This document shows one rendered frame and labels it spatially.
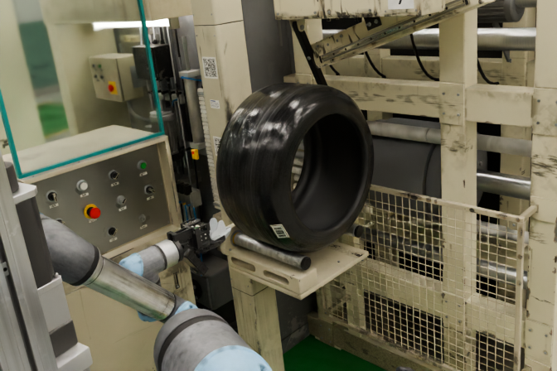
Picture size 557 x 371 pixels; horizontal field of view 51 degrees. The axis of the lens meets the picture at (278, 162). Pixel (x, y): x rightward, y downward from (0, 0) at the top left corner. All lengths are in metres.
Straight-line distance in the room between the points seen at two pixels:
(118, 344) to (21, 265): 1.49
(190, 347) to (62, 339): 0.31
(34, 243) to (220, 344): 0.35
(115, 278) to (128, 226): 0.87
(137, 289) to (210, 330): 0.64
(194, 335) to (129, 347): 1.56
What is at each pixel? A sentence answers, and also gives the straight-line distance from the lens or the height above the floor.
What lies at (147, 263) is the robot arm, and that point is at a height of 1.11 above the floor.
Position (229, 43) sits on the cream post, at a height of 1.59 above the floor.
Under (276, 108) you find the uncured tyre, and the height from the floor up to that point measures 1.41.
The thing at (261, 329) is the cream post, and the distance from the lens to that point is 2.41.
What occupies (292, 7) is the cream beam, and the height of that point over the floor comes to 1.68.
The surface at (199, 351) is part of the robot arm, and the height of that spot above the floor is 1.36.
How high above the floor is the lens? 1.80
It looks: 18 degrees down
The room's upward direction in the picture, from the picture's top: 6 degrees counter-clockwise
